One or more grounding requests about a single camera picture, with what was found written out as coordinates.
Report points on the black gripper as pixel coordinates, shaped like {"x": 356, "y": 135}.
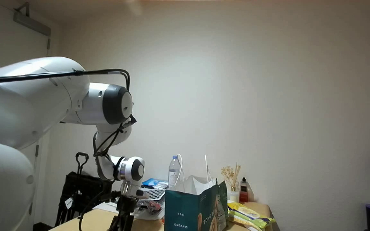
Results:
{"x": 126, "y": 205}

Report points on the reed diffuser with sticks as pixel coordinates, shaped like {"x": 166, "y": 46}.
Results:
{"x": 232, "y": 180}

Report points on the yellow green snack packets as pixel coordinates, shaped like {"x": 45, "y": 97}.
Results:
{"x": 250, "y": 218}

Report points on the clear plastic water bottle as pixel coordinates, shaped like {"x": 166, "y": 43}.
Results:
{"x": 174, "y": 173}

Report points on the green paper gift bag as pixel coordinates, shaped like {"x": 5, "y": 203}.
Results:
{"x": 193, "y": 209}

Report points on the grey door closer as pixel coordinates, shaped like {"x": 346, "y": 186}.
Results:
{"x": 32, "y": 23}

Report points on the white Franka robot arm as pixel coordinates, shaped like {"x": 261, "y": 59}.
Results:
{"x": 26, "y": 103}

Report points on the black trolley bag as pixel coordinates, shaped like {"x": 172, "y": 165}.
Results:
{"x": 82, "y": 192}

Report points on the clear plastic bag with items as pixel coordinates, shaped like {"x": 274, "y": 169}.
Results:
{"x": 153, "y": 206}

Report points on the red sauce bottle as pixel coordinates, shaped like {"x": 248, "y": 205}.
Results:
{"x": 243, "y": 192}

